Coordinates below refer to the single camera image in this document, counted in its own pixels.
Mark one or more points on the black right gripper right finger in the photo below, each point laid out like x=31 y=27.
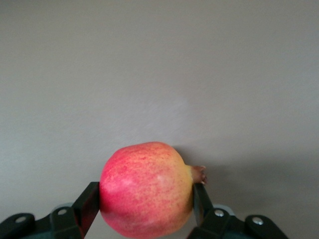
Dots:
x=211 y=224

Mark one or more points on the red apple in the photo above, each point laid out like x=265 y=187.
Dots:
x=147 y=191

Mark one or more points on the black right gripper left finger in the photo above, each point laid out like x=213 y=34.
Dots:
x=74 y=221

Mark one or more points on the matte table cover sheet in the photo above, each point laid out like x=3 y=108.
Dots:
x=159 y=74

